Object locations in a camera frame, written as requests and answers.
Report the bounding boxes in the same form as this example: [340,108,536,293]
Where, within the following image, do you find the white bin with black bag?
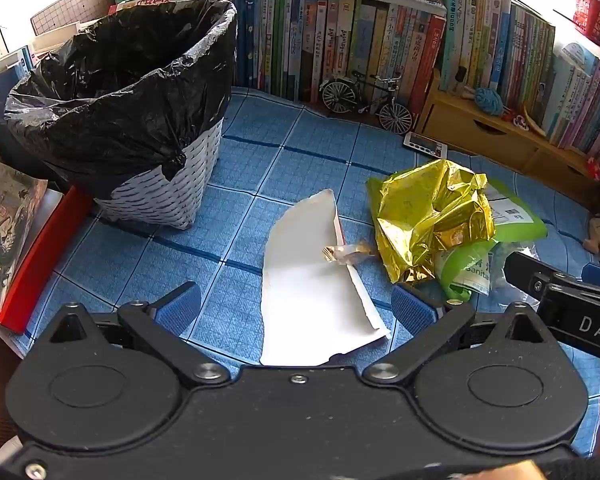
[4,0,239,201]

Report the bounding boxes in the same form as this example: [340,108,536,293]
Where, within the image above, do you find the long row of thin books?
[440,0,600,181]

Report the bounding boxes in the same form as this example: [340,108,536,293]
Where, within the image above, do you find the small clear candy wrapper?
[321,240,374,266]

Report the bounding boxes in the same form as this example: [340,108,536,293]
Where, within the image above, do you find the grid patterned board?
[30,0,117,39]

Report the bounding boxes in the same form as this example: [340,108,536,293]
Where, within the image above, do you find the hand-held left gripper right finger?
[364,282,551,386]

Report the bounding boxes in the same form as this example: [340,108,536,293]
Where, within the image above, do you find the white woven trash bin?
[92,115,226,231]

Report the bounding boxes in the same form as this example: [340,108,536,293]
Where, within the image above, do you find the wooden drawer unit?
[414,72,600,182]

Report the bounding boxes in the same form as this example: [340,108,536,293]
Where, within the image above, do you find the green plastic packaging bag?
[437,180,549,302]

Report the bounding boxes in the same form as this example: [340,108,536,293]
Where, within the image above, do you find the group of blue covered books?
[0,45,47,181]

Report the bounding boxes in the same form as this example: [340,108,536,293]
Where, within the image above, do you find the yellow wooden trinket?
[522,106,549,137]

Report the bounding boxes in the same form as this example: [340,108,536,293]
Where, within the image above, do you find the gold foil bag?
[367,159,497,285]

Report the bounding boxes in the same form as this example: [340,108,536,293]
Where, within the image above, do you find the torn white paper sheet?
[259,189,392,367]

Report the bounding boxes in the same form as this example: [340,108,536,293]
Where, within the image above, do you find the metal model bicycle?
[320,71,414,136]

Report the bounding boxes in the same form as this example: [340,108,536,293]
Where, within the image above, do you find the blue yarn ball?
[475,87,505,115]

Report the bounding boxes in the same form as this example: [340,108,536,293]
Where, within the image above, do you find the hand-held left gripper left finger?
[45,282,231,386]

